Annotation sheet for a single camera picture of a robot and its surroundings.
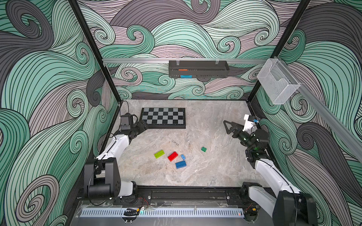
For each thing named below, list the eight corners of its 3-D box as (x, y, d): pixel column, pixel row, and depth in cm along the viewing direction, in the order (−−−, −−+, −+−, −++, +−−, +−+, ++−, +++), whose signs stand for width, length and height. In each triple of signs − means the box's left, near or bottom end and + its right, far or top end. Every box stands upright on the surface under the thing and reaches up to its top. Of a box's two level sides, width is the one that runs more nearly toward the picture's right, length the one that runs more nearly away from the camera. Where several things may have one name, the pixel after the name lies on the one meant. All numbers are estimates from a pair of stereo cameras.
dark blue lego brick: (176, 169, 85) (176, 167, 84) (175, 163, 87) (175, 162, 86) (186, 166, 86) (186, 165, 85) (184, 161, 88) (185, 159, 87)
